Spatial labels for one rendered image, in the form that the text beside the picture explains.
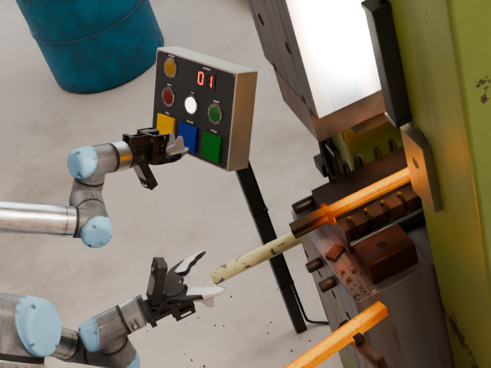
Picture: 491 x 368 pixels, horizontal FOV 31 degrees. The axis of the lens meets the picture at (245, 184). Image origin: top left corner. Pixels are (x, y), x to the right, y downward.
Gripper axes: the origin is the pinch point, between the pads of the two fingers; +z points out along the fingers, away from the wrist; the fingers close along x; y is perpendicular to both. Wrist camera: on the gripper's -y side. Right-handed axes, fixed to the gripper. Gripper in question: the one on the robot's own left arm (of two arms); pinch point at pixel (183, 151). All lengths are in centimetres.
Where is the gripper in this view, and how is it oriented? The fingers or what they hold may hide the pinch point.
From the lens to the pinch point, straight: 238.0
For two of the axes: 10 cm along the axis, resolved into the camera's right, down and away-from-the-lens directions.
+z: 7.1, -1.7, 6.8
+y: 1.0, -9.4, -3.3
